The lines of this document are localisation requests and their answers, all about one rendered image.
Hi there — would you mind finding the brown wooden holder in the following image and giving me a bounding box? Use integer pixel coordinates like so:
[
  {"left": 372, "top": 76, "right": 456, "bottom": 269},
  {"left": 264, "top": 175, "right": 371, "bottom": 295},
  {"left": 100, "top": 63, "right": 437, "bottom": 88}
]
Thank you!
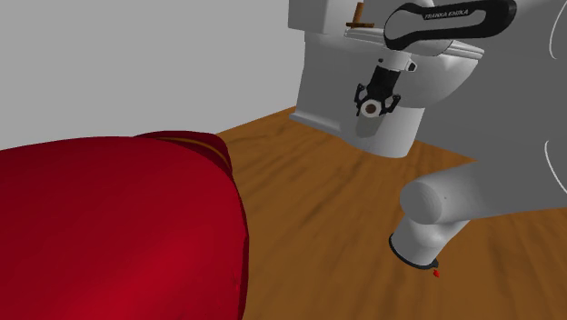
[{"left": 345, "top": 1, "right": 376, "bottom": 29}]

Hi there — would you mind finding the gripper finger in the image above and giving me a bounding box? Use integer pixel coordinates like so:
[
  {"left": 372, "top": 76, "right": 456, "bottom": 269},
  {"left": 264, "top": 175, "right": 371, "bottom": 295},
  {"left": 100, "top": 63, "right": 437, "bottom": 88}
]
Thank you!
[
  {"left": 353, "top": 82, "right": 369, "bottom": 117},
  {"left": 380, "top": 94, "right": 403, "bottom": 117}
]

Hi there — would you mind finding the white toilet paper roll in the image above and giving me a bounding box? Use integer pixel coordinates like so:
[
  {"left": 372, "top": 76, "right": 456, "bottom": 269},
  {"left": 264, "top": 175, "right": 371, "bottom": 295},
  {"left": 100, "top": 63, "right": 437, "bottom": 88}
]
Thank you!
[{"left": 355, "top": 98, "right": 383, "bottom": 139}]

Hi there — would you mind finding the large red cushion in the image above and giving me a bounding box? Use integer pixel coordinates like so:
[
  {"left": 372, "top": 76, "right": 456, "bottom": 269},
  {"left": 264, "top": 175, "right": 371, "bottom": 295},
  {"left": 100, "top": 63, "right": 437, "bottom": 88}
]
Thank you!
[{"left": 0, "top": 130, "right": 251, "bottom": 320}]

